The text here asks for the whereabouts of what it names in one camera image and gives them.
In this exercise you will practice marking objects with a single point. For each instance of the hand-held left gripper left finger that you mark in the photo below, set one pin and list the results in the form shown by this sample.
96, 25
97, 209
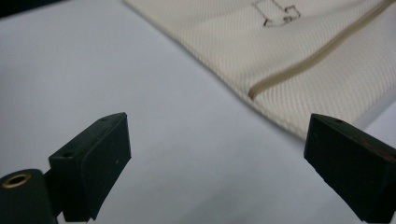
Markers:
90, 168

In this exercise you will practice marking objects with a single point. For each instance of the white table sheet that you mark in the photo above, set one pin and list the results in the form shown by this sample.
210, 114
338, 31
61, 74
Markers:
124, 77

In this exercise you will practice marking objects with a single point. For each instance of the cream zippered laundry bag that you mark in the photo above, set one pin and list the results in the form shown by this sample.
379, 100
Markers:
249, 46

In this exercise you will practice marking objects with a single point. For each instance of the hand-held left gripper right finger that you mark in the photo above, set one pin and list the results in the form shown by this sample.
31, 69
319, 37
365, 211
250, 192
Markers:
351, 168

